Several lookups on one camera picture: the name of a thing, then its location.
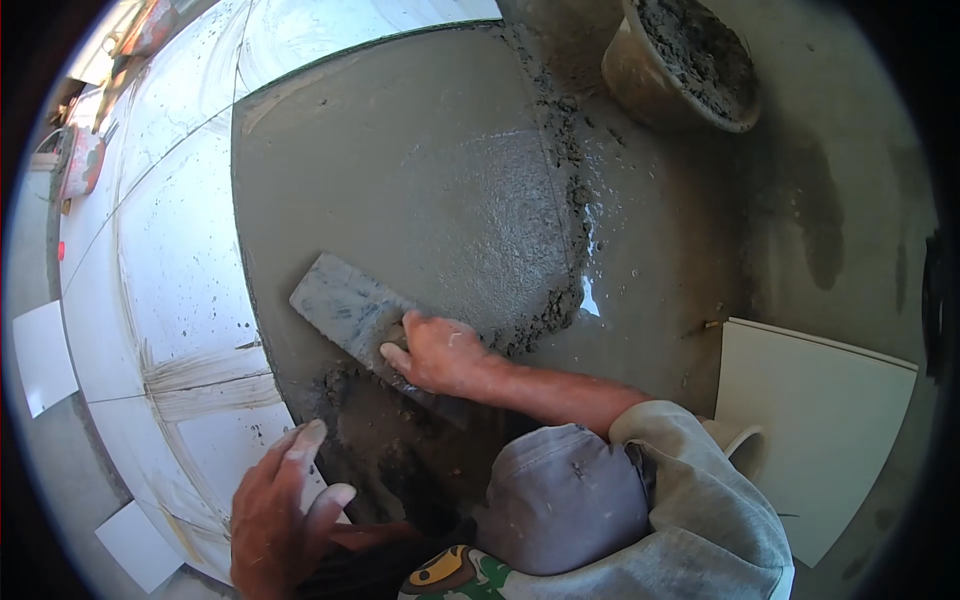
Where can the white round container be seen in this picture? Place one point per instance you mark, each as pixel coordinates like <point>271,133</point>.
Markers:
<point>742,442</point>

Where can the grey mortar heap in bucket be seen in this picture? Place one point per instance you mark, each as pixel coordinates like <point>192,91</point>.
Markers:
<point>697,52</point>

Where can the person's left thumb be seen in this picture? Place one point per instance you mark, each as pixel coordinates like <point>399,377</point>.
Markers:
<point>330,504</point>

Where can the person's right thumb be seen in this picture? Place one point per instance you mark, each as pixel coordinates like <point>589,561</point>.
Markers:
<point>396,358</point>

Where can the laid white floor tiles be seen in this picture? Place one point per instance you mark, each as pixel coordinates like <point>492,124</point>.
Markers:
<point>180,240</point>

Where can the mortar-smeared mixing bucket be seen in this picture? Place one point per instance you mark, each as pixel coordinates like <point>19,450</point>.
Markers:
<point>637,82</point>

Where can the mortar-smeared red bucket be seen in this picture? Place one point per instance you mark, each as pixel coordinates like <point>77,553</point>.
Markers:
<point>81,163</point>

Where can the person's left index finger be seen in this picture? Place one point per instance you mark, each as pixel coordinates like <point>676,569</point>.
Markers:
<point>306,454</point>

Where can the person's body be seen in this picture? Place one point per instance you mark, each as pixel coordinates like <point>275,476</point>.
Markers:
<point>697,525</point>

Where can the wet grey mortar bed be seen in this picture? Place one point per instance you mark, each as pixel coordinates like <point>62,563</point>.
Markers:
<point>420,187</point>

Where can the person's left fingers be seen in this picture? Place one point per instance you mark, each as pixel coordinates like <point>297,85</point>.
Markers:
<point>266,469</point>

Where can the large loose white tile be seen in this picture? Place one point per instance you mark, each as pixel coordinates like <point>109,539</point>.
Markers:
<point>825,435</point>

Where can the person's right fingers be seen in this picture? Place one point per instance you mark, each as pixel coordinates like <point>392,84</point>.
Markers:
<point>420,324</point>

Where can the person's left hand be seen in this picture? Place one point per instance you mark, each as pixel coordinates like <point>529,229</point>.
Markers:
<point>274,532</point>

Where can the person's right hand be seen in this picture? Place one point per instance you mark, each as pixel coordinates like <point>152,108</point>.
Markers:
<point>442,356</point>

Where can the cut white tile piece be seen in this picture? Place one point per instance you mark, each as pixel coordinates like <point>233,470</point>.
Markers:
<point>45,356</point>
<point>139,546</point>

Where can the steel plastering trowel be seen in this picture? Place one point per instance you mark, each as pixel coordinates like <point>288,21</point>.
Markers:
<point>337,300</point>

